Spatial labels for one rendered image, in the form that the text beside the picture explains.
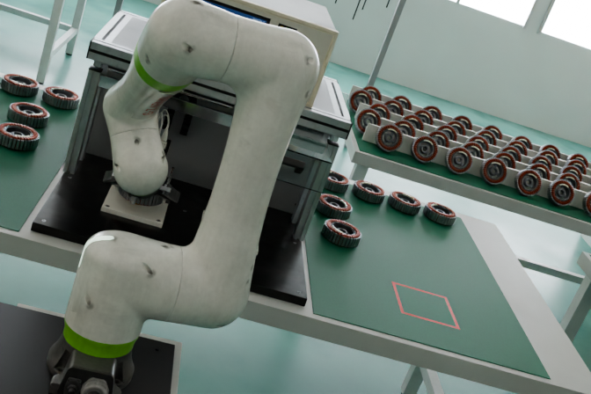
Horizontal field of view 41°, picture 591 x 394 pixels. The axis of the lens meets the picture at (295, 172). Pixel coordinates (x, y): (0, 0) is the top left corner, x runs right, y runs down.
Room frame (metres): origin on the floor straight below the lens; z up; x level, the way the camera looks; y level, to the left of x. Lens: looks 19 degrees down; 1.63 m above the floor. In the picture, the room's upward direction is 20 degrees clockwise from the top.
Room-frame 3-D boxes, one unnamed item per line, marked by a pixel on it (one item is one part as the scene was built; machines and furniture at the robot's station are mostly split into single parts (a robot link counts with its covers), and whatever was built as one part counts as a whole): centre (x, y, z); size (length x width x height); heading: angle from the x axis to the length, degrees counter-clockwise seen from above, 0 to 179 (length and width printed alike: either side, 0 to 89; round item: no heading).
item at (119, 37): (2.14, 0.28, 1.09); 0.68 x 0.44 x 0.05; 99
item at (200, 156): (2.08, 0.27, 0.92); 0.66 x 0.01 x 0.30; 99
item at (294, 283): (1.84, 0.23, 0.76); 0.64 x 0.47 x 0.02; 99
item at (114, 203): (1.81, 0.34, 0.78); 0.15 x 0.15 x 0.01; 9
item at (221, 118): (1.92, 0.24, 1.03); 0.62 x 0.01 x 0.03; 99
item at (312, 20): (2.15, 0.26, 1.22); 0.44 x 0.39 x 0.20; 99
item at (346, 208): (2.29, -0.15, 0.77); 0.11 x 0.11 x 0.04
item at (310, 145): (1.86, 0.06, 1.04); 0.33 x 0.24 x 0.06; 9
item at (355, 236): (2.11, -0.18, 0.77); 0.11 x 0.11 x 0.04
